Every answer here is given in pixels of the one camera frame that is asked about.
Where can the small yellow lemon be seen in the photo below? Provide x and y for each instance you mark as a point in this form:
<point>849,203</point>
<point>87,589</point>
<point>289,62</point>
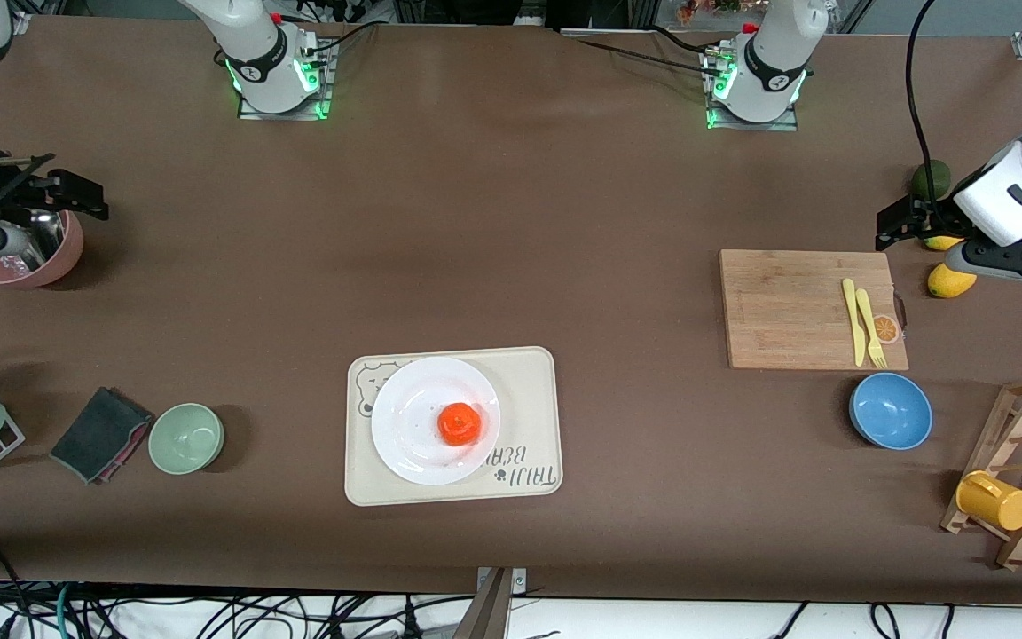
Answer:
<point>941,242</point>

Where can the pale green bowl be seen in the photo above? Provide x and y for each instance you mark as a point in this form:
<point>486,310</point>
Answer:
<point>185,438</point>

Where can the large yellow lemon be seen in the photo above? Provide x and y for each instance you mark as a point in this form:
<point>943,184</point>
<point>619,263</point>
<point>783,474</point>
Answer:
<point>950,282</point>

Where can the beige bear print tray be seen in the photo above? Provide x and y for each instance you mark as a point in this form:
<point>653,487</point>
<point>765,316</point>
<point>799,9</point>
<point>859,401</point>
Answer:
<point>529,399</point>

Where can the pink bowl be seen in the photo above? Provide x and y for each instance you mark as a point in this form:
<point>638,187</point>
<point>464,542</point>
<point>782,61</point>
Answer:
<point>63,259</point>

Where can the steel ladle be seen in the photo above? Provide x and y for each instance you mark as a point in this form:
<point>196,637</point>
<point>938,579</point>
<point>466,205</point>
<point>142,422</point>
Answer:
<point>41,244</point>

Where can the metal table bracket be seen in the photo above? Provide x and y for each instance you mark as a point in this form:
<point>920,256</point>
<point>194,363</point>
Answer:
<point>518,581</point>

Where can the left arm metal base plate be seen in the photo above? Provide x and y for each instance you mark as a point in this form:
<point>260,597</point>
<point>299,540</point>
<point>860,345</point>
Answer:
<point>786,122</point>

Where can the white round plate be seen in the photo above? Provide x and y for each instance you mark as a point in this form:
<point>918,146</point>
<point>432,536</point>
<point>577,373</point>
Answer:
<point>409,417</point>

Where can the dark green fruit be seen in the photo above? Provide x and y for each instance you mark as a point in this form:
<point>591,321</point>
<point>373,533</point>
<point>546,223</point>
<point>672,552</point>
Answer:
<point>928,179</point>

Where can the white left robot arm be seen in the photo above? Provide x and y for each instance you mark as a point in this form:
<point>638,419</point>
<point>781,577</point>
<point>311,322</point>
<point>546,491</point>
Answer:
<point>773,62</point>

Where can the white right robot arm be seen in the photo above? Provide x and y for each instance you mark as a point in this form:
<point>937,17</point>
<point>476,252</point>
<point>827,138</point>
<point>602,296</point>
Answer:
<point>254,53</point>

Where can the yellow plastic knife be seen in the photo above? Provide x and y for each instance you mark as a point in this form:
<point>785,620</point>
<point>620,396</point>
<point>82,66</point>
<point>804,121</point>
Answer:
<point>855,330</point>

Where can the wooden cutting board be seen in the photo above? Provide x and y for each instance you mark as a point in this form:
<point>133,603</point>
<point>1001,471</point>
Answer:
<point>777,311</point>

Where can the yellow plastic fork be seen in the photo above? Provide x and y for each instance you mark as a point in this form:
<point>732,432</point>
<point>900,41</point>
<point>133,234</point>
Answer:
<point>866,312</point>

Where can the dark grey folded cloth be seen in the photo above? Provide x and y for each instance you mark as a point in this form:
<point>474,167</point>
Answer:
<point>96,435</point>

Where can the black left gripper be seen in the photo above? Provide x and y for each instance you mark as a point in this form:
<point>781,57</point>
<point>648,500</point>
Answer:
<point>924,216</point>

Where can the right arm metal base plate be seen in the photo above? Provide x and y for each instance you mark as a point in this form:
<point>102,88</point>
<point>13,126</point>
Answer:
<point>249,114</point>

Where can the orange fruit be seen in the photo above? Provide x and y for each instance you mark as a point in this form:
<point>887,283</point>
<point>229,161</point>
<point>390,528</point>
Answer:
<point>459,424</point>

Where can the blue bowl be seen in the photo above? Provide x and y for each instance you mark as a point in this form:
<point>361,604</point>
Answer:
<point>890,411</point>

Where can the wooden mug rack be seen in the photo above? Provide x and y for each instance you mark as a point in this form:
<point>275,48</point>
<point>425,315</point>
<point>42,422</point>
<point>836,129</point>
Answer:
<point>994,426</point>

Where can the yellow mug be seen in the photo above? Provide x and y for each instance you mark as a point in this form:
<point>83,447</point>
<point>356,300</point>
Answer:
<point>994,501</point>

